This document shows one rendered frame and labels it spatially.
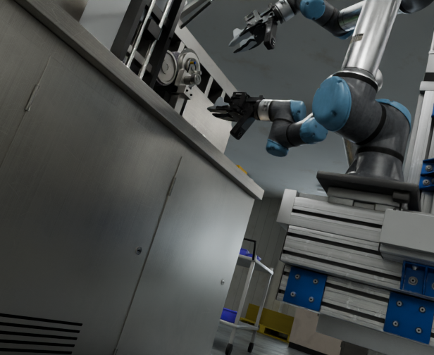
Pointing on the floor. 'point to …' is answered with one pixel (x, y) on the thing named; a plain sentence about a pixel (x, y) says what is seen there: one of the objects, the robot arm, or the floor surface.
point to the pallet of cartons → (270, 322)
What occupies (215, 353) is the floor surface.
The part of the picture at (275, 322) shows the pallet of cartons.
